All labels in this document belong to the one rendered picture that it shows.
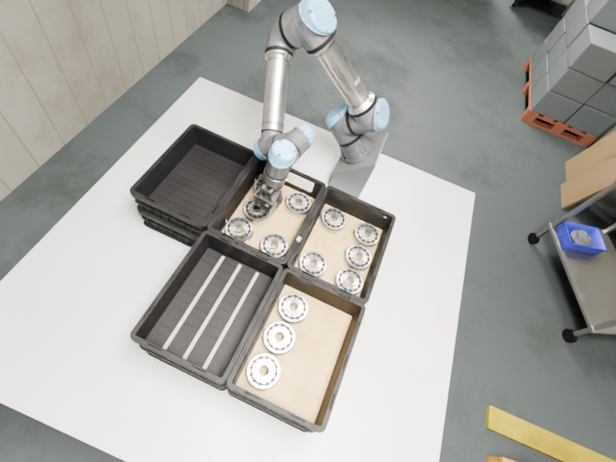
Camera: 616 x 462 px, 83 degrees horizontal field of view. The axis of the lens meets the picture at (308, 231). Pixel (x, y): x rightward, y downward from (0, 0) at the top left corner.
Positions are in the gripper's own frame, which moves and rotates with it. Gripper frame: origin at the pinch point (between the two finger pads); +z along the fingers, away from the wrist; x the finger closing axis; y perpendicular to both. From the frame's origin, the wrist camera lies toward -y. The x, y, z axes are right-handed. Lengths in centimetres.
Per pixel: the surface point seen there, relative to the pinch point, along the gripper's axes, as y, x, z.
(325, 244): -0.5, 27.3, 3.9
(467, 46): -376, 89, 81
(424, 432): 43, 87, 10
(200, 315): 44.3, 0.5, 7.1
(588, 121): -282, 209, 43
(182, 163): -6.2, -38.8, 11.9
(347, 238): -7.2, 34.2, 3.1
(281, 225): 0.5, 8.9, 6.1
